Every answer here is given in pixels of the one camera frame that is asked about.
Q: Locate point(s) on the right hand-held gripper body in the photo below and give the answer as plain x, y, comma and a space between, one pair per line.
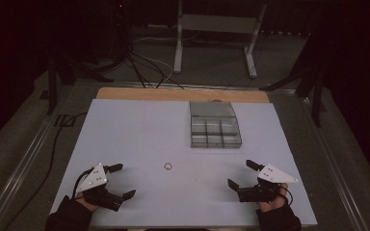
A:
266, 184

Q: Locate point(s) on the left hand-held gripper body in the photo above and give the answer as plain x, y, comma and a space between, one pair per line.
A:
93, 179

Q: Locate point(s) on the person's right hand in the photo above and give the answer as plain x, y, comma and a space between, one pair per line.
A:
273, 202

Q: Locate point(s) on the person's left hand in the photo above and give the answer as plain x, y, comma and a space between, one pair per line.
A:
87, 203

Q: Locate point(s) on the white table mat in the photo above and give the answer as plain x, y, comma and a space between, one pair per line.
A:
147, 134

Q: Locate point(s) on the clear plastic compartment box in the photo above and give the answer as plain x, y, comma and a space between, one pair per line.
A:
213, 126

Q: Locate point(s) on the black metal stand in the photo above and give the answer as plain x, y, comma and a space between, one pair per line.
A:
316, 89
53, 83

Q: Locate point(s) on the white metal stand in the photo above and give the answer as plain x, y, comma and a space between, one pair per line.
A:
216, 24

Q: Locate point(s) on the aluminium floor rail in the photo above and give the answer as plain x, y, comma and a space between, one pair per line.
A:
334, 163
16, 173

